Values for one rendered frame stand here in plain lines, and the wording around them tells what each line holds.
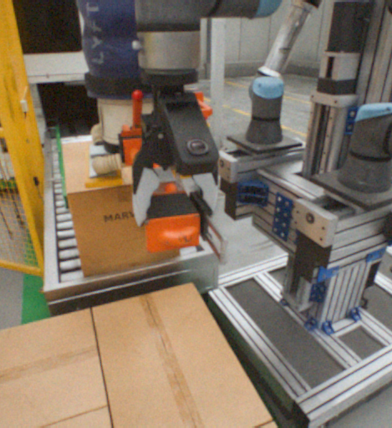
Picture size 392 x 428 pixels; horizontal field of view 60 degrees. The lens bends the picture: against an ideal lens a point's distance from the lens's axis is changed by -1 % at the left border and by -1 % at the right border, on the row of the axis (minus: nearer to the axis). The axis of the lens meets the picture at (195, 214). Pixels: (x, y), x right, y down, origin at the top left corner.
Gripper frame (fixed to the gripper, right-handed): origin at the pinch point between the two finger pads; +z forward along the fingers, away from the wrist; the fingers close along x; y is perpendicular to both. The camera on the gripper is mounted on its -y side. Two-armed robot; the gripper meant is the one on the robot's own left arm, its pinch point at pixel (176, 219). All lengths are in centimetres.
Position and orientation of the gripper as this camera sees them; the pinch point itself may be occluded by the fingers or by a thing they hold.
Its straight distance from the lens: 50.1
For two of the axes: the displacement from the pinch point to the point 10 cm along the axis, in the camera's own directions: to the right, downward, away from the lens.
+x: -9.7, 1.2, -2.3
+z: 0.0, 8.8, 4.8
